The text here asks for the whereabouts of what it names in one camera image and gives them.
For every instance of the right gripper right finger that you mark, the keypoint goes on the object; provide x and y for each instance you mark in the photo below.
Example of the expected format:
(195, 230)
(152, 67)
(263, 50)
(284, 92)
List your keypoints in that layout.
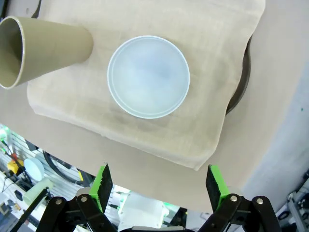
(214, 186)

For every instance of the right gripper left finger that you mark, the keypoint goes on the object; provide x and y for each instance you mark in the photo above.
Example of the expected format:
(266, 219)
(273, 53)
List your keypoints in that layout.
(105, 186)

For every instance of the beige cloth mat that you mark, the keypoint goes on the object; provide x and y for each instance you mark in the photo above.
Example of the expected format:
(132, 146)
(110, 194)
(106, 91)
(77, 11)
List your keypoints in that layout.
(169, 135)

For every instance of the white plastic box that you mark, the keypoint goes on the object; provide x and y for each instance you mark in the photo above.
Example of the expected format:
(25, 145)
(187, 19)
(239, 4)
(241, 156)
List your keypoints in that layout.
(142, 210)

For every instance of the pale green plastic cup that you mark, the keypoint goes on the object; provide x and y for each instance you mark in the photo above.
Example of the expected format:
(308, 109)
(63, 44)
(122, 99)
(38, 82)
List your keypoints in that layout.
(38, 191)

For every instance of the white round disc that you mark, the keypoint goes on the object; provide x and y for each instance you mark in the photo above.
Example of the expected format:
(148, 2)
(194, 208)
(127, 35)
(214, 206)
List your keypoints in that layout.
(33, 168)

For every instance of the yellow device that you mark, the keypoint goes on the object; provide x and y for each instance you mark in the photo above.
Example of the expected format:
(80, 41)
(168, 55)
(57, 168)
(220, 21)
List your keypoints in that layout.
(14, 166)

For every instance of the white bowl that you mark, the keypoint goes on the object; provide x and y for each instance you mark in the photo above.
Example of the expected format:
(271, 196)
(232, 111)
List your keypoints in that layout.
(148, 77)

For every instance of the brown cup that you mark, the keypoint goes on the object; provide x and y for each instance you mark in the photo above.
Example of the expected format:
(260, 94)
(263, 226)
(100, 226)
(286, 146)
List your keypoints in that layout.
(53, 46)

